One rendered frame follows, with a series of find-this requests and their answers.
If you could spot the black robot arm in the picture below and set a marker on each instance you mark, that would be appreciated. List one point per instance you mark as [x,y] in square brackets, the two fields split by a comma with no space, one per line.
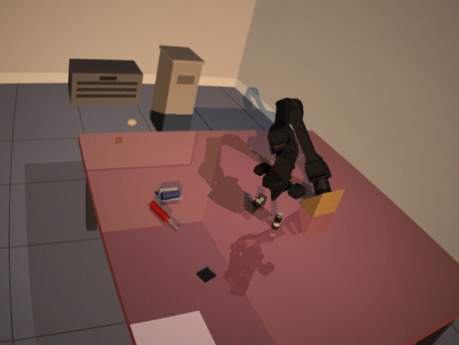
[290,111]

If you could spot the black cylindrical battery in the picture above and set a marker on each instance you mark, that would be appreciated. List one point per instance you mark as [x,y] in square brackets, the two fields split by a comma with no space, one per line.
[277,220]

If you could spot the red-handled screwdriver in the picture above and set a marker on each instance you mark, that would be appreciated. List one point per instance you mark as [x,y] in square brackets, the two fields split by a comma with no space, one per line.
[161,212]

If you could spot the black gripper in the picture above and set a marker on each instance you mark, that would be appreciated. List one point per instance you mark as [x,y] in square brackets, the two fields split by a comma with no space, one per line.
[295,191]

